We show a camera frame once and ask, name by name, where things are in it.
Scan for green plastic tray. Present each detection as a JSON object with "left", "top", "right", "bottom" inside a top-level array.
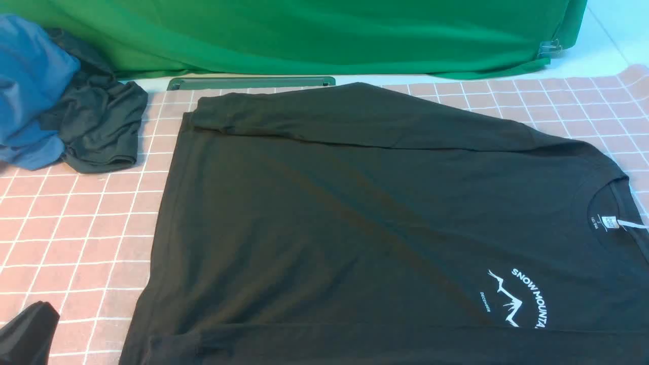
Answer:
[{"left": 167, "top": 76, "right": 336, "bottom": 91}]

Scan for green backdrop cloth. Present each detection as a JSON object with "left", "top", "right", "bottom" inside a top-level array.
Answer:
[{"left": 2, "top": 1, "right": 587, "bottom": 80}]

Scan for dark gray long-sleeved shirt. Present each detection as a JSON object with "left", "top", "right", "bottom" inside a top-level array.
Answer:
[{"left": 120, "top": 83, "right": 648, "bottom": 364}]

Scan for metal binder clip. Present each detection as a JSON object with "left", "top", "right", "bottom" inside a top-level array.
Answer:
[{"left": 537, "top": 39, "right": 563, "bottom": 58}]

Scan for dark gray crumpled garment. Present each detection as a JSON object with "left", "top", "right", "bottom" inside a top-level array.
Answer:
[{"left": 39, "top": 28, "right": 148, "bottom": 174}]

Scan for pink grid-patterned tablecloth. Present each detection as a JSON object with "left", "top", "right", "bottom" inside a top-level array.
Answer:
[{"left": 1, "top": 65, "right": 647, "bottom": 364}]

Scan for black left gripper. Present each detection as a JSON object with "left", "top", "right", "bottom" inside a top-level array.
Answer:
[{"left": 1, "top": 301, "right": 60, "bottom": 364}]

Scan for blue garment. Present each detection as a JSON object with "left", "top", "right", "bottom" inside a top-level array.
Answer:
[{"left": 1, "top": 14, "right": 80, "bottom": 170}]

